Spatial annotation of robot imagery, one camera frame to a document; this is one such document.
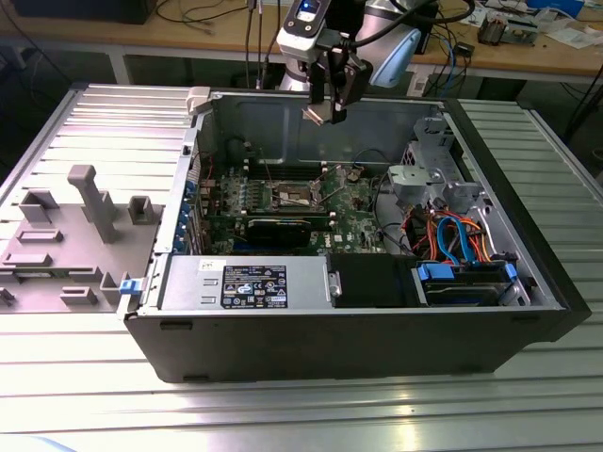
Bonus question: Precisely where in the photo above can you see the black tower box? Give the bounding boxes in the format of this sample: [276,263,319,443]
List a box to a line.
[414,0,442,57]

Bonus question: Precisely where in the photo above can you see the CPU socket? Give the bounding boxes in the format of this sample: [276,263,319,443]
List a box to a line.
[270,178,329,212]

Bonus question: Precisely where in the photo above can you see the RAM slot white clips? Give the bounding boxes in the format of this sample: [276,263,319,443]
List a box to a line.
[243,169,328,177]
[243,160,327,169]

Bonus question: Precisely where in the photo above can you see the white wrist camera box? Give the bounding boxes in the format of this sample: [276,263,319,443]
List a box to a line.
[276,0,327,61]

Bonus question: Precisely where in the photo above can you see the dark hanging cable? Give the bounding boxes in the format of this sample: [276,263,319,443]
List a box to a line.
[255,0,268,91]
[242,0,254,89]

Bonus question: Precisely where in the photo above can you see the white paper sheet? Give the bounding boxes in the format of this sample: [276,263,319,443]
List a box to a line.
[547,26,601,50]

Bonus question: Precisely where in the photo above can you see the small white papers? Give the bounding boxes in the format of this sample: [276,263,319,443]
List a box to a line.
[459,3,489,26]

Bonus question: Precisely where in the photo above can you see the black PC case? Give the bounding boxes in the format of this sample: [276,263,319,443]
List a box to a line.
[122,86,594,385]

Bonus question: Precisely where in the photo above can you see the finned CPU cooler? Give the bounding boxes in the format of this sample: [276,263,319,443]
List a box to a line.
[477,12,509,47]

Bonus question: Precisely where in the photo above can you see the large black box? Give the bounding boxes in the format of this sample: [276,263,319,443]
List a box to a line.
[11,0,153,25]

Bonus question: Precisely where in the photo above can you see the silver square CPU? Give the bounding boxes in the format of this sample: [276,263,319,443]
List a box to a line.
[301,102,336,126]

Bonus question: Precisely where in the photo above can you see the green circuit board module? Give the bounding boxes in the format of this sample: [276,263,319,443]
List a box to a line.
[506,17,540,47]

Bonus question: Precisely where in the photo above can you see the grey case handle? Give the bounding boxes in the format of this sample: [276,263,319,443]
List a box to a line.
[185,87,214,116]

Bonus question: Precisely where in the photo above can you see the grey parts rack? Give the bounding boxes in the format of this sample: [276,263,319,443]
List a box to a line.
[0,164,165,315]

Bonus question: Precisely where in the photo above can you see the silver power supply unit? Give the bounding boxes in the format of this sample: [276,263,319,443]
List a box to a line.
[158,255,334,313]

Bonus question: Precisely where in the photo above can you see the grey metal bay box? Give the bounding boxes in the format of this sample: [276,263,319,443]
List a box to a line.
[387,164,448,208]

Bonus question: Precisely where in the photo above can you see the orange wire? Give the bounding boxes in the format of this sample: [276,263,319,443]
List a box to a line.
[420,210,442,258]
[459,217,497,262]

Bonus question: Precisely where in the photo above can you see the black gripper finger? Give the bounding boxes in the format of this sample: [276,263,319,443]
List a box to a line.
[329,46,374,124]
[309,49,331,107]

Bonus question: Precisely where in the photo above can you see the blue box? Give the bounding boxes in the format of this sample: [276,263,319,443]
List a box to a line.
[525,0,586,15]

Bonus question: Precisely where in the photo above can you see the blue flat wire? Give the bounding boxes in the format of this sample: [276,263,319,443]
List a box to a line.
[435,217,462,263]
[451,215,479,266]

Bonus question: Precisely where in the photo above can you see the green motherboard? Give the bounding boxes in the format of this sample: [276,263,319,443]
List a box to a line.
[197,157,404,259]

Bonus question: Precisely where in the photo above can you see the wooden desk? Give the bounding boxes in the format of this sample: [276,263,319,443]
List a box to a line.
[0,0,603,79]

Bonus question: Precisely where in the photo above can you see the hard disk blue carrier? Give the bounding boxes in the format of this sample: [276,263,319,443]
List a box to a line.
[411,262,520,308]

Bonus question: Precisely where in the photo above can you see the black graphics card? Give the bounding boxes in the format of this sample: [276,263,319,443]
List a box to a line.
[244,217,314,247]

